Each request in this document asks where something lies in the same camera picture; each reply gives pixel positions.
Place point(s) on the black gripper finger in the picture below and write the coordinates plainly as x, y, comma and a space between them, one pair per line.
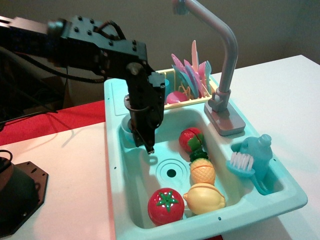
139, 141

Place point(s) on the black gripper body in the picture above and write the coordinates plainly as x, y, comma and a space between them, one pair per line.
146, 97

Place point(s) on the translucent light blue cup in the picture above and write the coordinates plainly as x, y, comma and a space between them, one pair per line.
125, 126

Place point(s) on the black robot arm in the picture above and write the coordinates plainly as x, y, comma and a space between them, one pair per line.
101, 48

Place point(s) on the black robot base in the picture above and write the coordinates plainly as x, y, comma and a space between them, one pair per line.
22, 191

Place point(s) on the blue upturned cup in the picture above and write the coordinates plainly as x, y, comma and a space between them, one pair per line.
167, 87

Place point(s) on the mint green toy sink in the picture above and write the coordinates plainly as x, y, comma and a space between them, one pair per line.
185, 191

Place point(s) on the magenta upturned bowl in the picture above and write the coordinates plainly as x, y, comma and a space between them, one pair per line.
176, 97

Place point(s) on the yellow dish rack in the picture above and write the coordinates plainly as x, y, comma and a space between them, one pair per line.
177, 85

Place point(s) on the toy strawberry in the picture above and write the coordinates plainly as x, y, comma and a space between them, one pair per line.
191, 139

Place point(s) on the blue toy plate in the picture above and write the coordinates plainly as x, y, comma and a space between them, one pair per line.
186, 79

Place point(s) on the pink toy plate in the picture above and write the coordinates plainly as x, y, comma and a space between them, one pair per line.
178, 63

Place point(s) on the purple toy plate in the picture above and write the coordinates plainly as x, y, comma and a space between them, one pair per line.
193, 78

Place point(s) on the toy pineapple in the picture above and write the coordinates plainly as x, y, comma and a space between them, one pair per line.
201, 168

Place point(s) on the red cloth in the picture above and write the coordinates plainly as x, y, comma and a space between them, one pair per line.
51, 123

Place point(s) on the pink toy fork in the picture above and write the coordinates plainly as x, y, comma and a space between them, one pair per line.
201, 72

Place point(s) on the peach toy knife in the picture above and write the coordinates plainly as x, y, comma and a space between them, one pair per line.
194, 56

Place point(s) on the toy tomato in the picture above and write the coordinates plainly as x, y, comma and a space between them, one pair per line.
165, 206

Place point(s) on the blue toy fork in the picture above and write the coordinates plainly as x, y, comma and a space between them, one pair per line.
207, 72

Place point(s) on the toy lemon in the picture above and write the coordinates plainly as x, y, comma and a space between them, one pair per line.
203, 198

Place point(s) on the grey toy faucet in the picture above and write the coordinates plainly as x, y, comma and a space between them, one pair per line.
219, 111

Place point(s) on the blue dish brush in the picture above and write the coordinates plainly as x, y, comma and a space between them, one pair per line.
241, 165

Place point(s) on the blue soap bottle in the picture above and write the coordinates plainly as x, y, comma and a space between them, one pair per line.
260, 149

